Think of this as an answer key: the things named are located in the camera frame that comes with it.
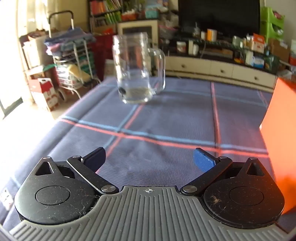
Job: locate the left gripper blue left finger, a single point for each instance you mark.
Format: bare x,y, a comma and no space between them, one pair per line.
86,168

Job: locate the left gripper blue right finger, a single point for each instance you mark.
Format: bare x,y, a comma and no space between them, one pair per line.
213,168

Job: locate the blue plaid bed sheet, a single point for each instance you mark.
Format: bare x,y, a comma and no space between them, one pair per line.
149,158

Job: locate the orange cardboard box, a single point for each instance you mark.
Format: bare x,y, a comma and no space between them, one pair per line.
278,132

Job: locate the red white carton box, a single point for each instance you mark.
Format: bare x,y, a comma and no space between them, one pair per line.
43,93

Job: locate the white tv stand cabinet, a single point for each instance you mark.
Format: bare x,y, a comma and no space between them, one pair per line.
218,71

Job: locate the glass mason jar mug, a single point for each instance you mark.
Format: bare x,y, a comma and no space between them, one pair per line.
140,69

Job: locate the black flat screen television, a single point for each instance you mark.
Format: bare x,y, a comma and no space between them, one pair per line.
230,18

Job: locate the black bookshelf with books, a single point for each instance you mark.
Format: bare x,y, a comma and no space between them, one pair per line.
103,16

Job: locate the white glass door cabinet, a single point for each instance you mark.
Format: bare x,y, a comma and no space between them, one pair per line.
151,27

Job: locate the green stacked plastic bins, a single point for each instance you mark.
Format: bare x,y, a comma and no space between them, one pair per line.
271,24

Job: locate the wire shopping trolley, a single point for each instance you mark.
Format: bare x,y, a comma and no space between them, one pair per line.
72,56

